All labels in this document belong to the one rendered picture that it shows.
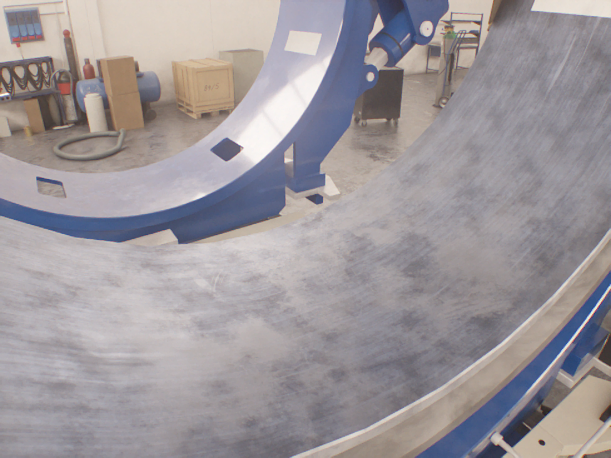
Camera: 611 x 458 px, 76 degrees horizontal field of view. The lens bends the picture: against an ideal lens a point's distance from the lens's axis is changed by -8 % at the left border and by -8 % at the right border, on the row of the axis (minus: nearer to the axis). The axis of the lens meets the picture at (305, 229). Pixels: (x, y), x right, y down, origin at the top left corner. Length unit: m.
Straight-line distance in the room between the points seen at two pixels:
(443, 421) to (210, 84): 7.71
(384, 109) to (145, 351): 6.94
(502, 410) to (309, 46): 2.34
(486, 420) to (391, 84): 6.54
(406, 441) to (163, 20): 9.20
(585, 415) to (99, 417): 1.51
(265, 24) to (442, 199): 9.44
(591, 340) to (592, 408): 0.24
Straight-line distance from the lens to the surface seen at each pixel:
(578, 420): 1.71
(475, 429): 1.29
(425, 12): 3.24
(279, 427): 0.69
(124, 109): 7.92
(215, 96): 8.33
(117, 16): 9.40
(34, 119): 8.89
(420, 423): 0.97
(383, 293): 1.00
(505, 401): 1.34
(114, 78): 7.82
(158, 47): 9.59
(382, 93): 7.38
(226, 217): 2.63
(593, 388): 1.85
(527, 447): 1.57
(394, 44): 3.12
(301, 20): 3.06
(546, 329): 1.17
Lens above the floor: 2.00
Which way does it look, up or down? 29 degrees down
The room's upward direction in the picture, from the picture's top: straight up
